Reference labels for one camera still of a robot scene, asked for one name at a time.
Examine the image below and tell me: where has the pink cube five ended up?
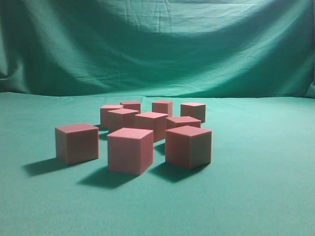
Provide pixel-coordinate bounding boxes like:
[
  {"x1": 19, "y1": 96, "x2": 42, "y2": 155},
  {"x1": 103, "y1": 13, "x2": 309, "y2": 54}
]
[{"x1": 135, "y1": 112, "x2": 168, "y2": 142}]

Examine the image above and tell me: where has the pink cube two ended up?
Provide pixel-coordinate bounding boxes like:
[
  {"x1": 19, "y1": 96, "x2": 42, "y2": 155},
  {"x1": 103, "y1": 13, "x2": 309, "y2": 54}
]
[{"x1": 152, "y1": 100, "x2": 173, "y2": 117}]

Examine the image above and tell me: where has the pink cube seven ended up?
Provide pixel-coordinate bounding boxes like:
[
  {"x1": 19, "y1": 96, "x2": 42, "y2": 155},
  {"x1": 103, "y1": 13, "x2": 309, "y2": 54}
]
[{"x1": 166, "y1": 116, "x2": 201, "y2": 129}]

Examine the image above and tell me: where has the pink cube three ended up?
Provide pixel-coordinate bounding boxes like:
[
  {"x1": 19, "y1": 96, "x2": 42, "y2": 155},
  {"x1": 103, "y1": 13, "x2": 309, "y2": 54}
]
[{"x1": 120, "y1": 101, "x2": 141, "y2": 112}]

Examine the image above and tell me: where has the pink cube four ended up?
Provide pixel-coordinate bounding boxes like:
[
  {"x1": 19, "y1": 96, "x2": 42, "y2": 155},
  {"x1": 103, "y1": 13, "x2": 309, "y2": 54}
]
[{"x1": 107, "y1": 108, "x2": 139, "y2": 133}]

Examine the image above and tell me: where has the pink cube one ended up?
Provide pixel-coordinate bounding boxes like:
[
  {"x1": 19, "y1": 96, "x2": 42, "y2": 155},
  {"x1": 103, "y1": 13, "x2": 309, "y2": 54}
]
[{"x1": 180, "y1": 102, "x2": 206, "y2": 123}]

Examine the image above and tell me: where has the pink cube eight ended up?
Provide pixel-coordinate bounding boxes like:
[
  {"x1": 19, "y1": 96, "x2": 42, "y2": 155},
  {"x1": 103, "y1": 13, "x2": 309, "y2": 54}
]
[{"x1": 107, "y1": 128, "x2": 154, "y2": 175}]

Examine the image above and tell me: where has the pink cube six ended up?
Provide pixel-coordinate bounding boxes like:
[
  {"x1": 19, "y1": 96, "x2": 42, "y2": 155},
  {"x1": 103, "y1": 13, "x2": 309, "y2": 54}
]
[{"x1": 165, "y1": 125, "x2": 213, "y2": 170}]

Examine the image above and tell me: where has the pink cube nine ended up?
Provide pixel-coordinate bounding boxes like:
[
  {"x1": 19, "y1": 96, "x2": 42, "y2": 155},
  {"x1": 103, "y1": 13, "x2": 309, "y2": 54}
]
[{"x1": 55, "y1": 123, "x2": 99, "y2": 166}]

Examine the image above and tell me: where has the pink cube ten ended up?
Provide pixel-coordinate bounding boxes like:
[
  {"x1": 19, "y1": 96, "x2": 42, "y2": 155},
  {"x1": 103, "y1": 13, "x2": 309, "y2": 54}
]
[{"x1": 100, "y1": 105, "x2": 123, "y2": 128}]

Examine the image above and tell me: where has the green cloth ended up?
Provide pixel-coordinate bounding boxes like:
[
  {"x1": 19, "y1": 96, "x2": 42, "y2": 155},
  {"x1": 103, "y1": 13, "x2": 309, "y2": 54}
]
[{"x1": 0, "y1": 0, "x2": 315, "y2": 236}]

